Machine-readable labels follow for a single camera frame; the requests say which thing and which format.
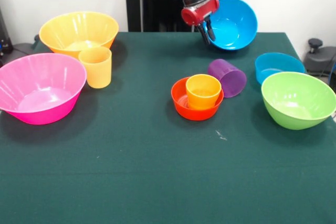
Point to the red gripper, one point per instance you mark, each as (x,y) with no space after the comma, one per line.
(199,12)

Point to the deep blue bowl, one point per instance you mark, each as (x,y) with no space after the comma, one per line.
(236,24)

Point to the purple cup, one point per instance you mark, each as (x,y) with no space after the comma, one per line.
(231,79)

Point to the orange cup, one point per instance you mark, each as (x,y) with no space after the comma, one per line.
(203,95)

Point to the small red-orange bowl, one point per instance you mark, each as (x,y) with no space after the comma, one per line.
(197,115)

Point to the shallow blue bowl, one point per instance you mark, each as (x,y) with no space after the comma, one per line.
(278,62)

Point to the dark grey round base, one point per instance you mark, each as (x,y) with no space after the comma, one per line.
(320,58)
(22,47)

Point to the yellow cup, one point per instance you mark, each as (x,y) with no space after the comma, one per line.
(95,72)

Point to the lime green bowl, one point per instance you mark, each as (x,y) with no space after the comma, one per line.
(296,113)

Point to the large yellow-orange bowl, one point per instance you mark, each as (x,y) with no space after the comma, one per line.
(78,30)

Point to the dark green table cloth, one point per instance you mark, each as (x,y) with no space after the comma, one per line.
(157,169)

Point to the pink bowl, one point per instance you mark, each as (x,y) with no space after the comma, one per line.
(39,90)

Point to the black electronics box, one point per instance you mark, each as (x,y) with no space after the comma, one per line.
(5,37)

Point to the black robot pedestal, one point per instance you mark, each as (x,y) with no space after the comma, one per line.
(152,11)

